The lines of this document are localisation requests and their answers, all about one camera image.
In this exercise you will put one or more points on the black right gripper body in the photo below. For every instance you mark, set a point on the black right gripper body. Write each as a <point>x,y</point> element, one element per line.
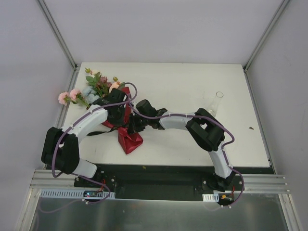
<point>134,124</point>

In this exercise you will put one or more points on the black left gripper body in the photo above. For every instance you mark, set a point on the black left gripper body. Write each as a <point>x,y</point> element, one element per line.
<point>115,116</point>

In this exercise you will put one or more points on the red paper flower wrapping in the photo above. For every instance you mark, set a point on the red paper flower wrapping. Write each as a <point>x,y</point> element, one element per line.
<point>128,142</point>

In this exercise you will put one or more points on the peach artificial flower stem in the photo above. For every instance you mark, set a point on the peach artificial flower stem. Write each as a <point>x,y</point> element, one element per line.
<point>116,84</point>

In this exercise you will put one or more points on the dark green printed ribbon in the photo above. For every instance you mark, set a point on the dark green printed ribbon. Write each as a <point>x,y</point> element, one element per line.
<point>94,133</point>

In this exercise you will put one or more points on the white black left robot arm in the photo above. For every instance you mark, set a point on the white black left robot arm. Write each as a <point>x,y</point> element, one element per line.
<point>61,146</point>

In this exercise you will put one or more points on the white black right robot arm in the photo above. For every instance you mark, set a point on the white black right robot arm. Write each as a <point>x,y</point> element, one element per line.
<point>207,132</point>

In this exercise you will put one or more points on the clear glass vase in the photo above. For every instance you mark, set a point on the clear glass vase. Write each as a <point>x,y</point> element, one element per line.
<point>213,107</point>

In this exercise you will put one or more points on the mauve artificial flower stem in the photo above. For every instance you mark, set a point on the mauve artificial flower stem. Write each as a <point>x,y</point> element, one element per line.
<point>99,84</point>

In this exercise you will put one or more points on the light blue artificial flower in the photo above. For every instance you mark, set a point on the light blue artificial flower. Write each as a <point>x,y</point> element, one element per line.
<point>90,94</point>

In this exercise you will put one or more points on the cream bud flower stem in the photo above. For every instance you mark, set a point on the cream bud flower stem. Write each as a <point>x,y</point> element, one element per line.
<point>92,72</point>

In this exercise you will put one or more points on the pink artificial flower stem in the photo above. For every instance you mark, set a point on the pink artificial flower stem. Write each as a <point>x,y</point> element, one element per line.
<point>74,96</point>

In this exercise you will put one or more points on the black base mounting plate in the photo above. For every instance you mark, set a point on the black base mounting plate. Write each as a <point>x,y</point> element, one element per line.
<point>119,177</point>

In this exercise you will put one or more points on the left aluminium frame post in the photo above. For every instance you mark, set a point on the left aluminium frame post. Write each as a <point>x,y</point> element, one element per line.
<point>56,31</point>

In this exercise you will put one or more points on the left white cable duct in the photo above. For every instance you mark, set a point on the left white cable duct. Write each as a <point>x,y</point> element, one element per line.
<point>76,194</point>

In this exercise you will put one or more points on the white cable duct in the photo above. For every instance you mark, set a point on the white cable duct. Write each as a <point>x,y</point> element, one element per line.
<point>211,197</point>
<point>76,194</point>

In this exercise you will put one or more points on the right white cable duct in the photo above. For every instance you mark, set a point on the right white cable duct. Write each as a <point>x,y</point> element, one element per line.
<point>211,197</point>

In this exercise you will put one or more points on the aluminium front rail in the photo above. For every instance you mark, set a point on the aluminium front rail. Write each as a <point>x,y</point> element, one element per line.
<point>248,183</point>

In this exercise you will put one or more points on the aluminium corner frame post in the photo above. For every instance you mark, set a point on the aluminium corner frame post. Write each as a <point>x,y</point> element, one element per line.
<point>266,34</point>

